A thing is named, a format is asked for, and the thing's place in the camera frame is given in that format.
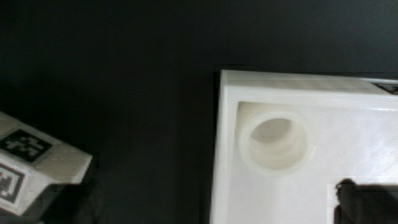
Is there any white leg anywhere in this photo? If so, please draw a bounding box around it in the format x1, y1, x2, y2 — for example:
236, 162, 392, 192
0, 112, 92, 216

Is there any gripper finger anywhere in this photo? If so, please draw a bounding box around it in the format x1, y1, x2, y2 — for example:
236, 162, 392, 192
333, 179, 398, 224

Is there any white square tabletop part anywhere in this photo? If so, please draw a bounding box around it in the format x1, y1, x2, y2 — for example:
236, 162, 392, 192
209, 70, 398, 224

